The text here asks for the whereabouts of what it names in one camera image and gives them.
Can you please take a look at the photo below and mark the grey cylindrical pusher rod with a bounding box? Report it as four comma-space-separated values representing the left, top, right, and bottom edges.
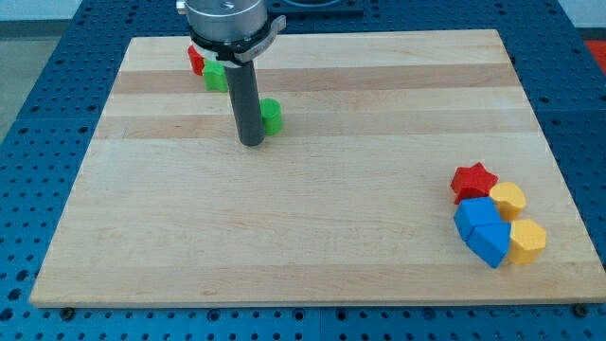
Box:
225, 62, 265, 147

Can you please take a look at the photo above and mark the green star block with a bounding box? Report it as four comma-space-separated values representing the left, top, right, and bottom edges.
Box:
203, 60, 228, 93

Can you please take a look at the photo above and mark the green cylinder block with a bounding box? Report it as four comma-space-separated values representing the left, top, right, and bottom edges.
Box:
259, 99, 283, 135

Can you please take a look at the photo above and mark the light wooden board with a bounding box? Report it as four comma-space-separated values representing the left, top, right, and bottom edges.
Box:
30, 29, 605, 308

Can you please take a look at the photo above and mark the red block at top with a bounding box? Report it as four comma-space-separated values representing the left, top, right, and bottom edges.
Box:
187, 45, 205, 76

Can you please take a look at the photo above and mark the red star block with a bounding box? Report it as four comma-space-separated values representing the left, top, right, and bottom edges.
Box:
451, 162, 499, 205

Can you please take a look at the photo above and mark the blue cube block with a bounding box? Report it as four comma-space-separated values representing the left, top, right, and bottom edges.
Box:
454, 197, 501, 241

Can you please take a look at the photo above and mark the yellow cylinder block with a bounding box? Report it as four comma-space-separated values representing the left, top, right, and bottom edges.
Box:
489, 182, 526, 221

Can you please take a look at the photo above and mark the blue pentagon block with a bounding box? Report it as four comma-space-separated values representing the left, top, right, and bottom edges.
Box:
466, 222, 511, 268

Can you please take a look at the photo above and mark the yellow hexagon block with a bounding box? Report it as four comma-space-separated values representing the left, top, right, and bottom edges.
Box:
507, 219, 547, 265

